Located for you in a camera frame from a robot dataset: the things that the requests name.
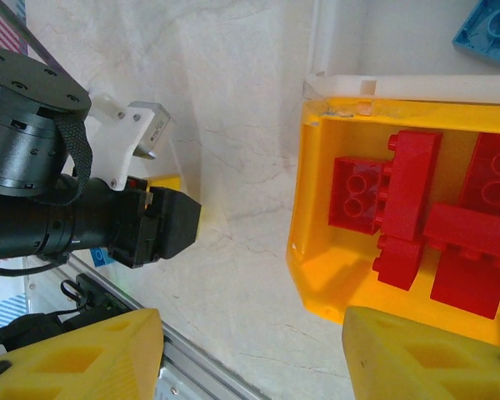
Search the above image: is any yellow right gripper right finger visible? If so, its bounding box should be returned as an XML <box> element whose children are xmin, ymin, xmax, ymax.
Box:
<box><xmin>342</xmin><ymin>306</ymin><xmax>500</xmax><ymax>400</ymax></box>

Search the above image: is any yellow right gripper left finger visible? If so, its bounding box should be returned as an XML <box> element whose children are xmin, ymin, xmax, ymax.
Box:
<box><xmin>0</xmin><ymin>307</ymin><xmax>167</xmax><ymax>400</ymax></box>

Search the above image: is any yellow lego brick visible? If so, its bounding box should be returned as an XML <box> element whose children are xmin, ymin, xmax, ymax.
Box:
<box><xmin>143</xmin><ymin>173</ymin><xmax>213</xmax><ymax>233</ymax></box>

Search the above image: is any red lego brick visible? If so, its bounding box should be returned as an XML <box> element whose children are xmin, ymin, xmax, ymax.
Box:
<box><xmin>457</xmin><ymin>132</ymin><xmax>500</xmax><ymax>218</ymax></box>
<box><xmin>327</xmin><ymin>155</ymin><xmax>389</xmax><ymax>237</ymax></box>
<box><xmin>428</xmin><ymin>249</ymin><xmax>500</xmax><ymax>321</ymax></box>
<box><xmin>422</xmin><ymin>202</ymin><xmax>500</xmax><ymax>270</ymax></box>

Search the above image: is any yellow plastic container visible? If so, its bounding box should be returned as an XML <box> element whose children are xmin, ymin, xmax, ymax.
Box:
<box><xmin>286</xmin><ymin>96</ymin><xmax>500</xmax><ymax>355</ymax></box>

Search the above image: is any red stepped double lego piece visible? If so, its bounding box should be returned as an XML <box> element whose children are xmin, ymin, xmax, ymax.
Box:
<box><xmin>372</xmin><ymin>129</ymin><xmax>444</xmax><ymax>292</ymax></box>

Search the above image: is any white plastic container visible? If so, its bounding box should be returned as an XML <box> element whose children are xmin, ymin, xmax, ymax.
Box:
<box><xmin>303</xmin><ymin>0</ymin><xmax>500</xmax><ymax>105</ymax></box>

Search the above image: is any blue lego brick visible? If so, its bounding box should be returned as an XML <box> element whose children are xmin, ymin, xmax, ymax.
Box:
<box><xmin>451</xmin><ymin>0</ymin><xmax>500</xmax><ymax>68</ymax></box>

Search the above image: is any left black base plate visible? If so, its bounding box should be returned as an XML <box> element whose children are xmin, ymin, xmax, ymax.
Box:
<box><xmin>61</xmin><ymin>270</ymin><xmax>145</xmax><ymax>313</ymax></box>

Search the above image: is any black braided strap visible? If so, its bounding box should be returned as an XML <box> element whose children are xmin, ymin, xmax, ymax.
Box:
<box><xmin>54</xmin><ymin>114</ymin><xmax>95</xmax><ymax>206</ymax></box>

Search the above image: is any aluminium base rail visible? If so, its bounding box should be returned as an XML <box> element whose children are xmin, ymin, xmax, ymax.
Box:
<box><xmin>66</xmin><ymin>252</ymin><xmax>274</xmax><ymax>400</ymax></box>

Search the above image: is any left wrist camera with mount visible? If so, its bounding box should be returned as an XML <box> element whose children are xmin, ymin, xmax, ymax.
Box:
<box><xmin>87</xmin><ymin>92</ymin><xmax>174</xmax><ymax>193</ymax></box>

